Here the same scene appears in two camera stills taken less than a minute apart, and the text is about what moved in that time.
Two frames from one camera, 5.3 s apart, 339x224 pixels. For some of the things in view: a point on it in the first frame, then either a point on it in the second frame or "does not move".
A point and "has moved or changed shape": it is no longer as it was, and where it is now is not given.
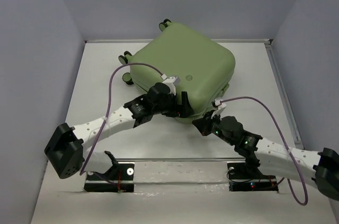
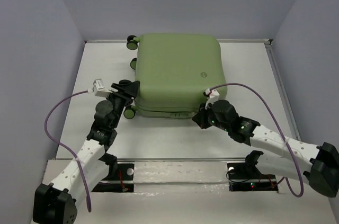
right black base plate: [241, 179] does not move
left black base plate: [119, 178] does not move
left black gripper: [185, 110] to [131, 89]
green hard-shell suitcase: [205, 68] has moved or changed shape
